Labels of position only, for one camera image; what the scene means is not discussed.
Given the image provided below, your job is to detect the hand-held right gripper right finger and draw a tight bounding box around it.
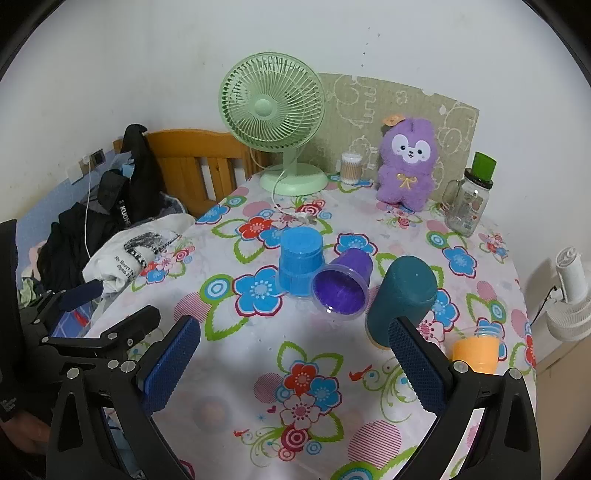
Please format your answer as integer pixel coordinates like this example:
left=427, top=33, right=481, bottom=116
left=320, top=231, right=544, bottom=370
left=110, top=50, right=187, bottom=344
left=388, top=316, right=542, bottom=480

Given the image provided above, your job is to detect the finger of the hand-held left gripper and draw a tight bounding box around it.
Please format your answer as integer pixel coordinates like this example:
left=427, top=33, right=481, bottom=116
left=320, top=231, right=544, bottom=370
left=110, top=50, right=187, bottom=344
left=21, top=279, right=105, bottom=339
left=39, top=305, right=162, bottom=367

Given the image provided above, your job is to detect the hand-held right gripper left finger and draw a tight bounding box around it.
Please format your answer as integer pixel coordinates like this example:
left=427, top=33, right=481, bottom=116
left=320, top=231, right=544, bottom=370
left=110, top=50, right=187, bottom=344
left=45, top=315, right=202, bottom=480

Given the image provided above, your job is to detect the orange cup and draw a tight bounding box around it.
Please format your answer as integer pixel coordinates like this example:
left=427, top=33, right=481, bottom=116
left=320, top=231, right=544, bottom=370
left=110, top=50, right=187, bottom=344
left=451, top=325, right=502, bottom=374

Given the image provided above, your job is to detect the teal cup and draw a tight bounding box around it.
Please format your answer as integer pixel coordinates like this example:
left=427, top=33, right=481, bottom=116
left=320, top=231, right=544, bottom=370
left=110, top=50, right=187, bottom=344
left=366, top=255, right=438, bottom=352

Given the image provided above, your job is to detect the purple cup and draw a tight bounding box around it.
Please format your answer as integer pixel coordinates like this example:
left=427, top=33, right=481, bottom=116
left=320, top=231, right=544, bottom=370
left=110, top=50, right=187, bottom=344
left=311, top=248, right=374, bottom=320

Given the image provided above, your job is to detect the blue cup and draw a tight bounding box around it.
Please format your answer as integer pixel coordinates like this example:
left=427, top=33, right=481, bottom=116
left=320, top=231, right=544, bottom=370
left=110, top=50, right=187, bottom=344
left=278, top=227, right=323, bottom=297

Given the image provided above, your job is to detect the black clothing pile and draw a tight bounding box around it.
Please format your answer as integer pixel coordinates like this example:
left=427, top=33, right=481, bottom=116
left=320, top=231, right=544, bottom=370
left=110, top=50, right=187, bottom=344
left=39, top=203, right=121, bottom=283

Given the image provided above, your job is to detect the white printed shirt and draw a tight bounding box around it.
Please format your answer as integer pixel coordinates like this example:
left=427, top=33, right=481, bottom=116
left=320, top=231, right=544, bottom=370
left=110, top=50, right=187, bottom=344
left=83, top=215, right=197, bottom=296

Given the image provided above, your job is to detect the floral tablecloth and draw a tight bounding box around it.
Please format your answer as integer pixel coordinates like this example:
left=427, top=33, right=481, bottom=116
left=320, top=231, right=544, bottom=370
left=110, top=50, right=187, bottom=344
left=85, top=173, right=539, bottom=480

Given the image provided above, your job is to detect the black bag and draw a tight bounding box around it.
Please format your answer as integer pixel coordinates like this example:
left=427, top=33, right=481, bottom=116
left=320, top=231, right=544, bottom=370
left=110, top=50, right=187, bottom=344
left=97, top=124, right=169, bottom=229

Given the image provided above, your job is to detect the white clip fan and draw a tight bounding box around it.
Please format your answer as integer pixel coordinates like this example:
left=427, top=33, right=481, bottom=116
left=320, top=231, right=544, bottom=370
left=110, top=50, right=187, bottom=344
left=546, top=247, right=591, bottom=342

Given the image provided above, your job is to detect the wooden bed headboard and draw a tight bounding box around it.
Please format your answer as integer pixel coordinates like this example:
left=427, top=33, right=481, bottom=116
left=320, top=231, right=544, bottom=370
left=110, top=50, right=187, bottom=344
left=113, top=129, right=273, bottom=217

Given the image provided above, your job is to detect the glass jar with green lid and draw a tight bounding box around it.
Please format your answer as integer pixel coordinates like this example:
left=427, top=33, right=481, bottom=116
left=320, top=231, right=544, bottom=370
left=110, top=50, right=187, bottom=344
left=442, top=151, right=498, bottom=237

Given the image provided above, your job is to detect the purple plush toy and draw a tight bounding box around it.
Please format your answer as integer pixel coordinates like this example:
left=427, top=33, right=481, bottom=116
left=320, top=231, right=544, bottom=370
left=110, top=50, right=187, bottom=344
left=375, top=116, right=439, bottom=212

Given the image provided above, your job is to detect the cotton swab jar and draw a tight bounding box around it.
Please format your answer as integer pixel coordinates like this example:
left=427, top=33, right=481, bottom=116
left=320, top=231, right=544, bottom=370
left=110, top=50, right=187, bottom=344
left=341, top=151, right=365, bottom=185

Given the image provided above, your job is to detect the green desk fan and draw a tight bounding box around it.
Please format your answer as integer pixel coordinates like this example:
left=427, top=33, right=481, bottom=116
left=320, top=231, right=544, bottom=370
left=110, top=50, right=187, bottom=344
left=218, top=52, right=329, bottom=195

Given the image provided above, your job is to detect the patterned beige board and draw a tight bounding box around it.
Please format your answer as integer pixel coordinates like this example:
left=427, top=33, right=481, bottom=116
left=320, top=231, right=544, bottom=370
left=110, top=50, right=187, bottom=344
left=318, top=72, right=479, bottom=204

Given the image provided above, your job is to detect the white charging cable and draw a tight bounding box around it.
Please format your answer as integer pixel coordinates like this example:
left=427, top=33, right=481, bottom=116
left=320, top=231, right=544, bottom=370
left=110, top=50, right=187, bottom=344
left=79, top=157, right=94, bottom=261

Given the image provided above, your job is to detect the white fan cable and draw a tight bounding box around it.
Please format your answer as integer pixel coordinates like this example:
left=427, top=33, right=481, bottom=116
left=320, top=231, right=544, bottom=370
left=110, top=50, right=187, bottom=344
left=272, top=167, right=324, bottom=227

